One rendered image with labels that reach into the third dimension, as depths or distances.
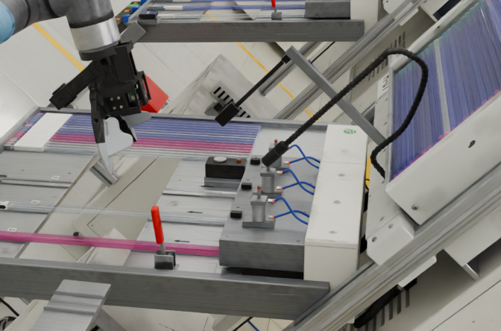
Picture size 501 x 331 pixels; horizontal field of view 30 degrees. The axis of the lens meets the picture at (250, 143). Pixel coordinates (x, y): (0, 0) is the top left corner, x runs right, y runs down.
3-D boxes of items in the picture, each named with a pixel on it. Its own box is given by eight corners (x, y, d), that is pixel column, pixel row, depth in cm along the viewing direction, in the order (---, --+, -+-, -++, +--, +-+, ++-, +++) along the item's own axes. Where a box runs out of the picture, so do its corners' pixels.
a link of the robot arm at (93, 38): (62, 31, 149) (79, 19, 156) (71, 58, 151) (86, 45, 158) (106, 22, 147) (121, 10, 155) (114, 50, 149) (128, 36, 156)
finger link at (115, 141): (131, 167, 149) (128, 112, 152) (97, 172, 151) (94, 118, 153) (139, 171, 152) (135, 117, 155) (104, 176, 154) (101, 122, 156)
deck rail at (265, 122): (37, 135, 214) (35, 109, 212) (40, 131, 216) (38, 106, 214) (350, 152, 204) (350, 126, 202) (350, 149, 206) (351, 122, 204)
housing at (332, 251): (302, 320, 145) (304, 238, 139) (325, 188, 190) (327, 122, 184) (354, 323, 144) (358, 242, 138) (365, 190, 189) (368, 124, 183)
